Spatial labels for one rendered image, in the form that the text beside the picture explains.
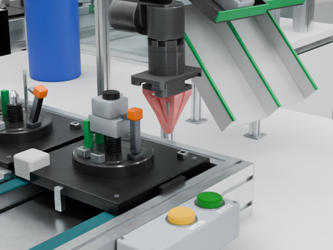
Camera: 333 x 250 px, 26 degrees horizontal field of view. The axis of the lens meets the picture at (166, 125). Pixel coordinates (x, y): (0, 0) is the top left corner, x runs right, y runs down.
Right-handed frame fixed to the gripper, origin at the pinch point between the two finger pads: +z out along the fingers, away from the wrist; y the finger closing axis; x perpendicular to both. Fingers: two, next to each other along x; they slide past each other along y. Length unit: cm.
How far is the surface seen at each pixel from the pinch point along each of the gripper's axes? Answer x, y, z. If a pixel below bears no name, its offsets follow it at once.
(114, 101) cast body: -10.3, 1.1, -2.9
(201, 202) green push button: 9.1, 3.6, 9.1
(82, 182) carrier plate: -10.2, 9.7, 8.5
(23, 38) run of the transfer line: -129, -80, 14
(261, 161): -6.4, -39.4, 19.8
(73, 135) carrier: -27.2, -5.1, 8.2
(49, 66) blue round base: -88, -54, 13
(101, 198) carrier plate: -3.6, 12.0, 8.8
